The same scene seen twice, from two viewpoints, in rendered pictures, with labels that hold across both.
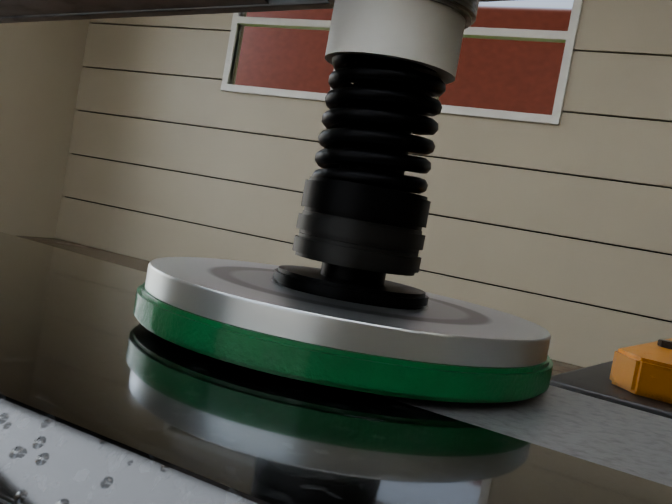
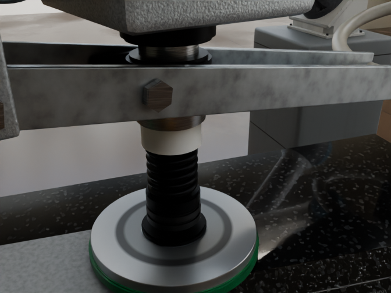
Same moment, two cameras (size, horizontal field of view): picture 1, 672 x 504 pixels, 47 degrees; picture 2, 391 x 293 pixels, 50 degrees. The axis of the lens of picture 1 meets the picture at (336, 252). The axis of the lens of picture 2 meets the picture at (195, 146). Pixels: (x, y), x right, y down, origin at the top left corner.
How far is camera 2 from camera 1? 0.85 m
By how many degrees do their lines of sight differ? 126
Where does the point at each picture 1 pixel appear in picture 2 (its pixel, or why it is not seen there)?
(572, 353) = not seen: outside the picture
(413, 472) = (80, 202)
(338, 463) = (90, 195)
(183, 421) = (120, 186)
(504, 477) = (66, 213)
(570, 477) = (56, 224)
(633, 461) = (47, 246)
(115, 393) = (139, 183)
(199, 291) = not seen: hidden behind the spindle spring
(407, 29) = not seen: hidden behind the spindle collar
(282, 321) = (138, 193)
